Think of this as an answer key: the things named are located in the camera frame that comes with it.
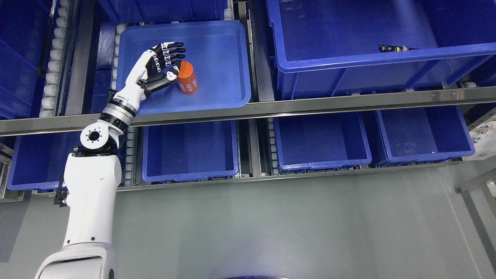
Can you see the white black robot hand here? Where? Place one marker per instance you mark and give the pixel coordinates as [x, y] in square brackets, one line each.
[156, 68]

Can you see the orange cylindrical capacitor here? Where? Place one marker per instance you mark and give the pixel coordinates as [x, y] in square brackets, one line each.
[186, 78]

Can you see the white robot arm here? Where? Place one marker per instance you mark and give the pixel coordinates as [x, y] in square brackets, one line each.
[92, 180]

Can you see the shallow blue tray bin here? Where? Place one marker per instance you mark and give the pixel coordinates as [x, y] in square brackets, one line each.
[216, 49]

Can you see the blue bin top centre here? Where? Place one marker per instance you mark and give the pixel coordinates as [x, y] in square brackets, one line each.
[135, 11]

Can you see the blue bin lower middle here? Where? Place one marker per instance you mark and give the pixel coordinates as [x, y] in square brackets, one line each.
[190, 152]

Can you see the white roller track left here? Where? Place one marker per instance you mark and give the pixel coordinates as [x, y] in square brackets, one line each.
[54, 57]

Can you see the blue bin far left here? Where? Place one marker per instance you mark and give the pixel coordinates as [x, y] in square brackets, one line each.
[23, 27]

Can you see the blue bin lower left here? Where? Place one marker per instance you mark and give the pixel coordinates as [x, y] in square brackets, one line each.
[39, 160]

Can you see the large blue bin upper right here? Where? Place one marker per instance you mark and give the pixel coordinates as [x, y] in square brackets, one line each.
[326, 48]

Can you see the blue bin lower right centre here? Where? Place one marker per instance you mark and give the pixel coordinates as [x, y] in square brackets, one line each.
[321, 142]

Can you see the small black electronic part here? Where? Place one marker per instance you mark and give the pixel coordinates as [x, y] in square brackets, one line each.
[391, 48]

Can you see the blue bin lower far right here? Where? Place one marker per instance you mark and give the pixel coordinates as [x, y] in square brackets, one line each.
[417, 135]

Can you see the white labelled sign board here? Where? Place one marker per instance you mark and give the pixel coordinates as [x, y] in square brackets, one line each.
[483, 135]

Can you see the steel shelf rack frame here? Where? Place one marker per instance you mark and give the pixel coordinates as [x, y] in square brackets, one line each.
[259, 113]

